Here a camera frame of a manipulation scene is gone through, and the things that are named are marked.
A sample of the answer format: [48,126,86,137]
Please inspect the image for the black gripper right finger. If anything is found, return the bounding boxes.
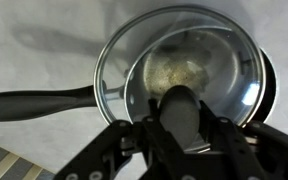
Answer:
[198,99,288,180]

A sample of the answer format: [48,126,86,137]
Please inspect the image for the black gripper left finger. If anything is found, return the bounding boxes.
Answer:
[53,99,185,180]

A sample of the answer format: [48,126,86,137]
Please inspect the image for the glass lid with black knob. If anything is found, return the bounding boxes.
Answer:
[93,4,267,153]

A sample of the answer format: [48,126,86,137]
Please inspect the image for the black saucepan with long handle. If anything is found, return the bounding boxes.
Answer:
[0,28,278,124]

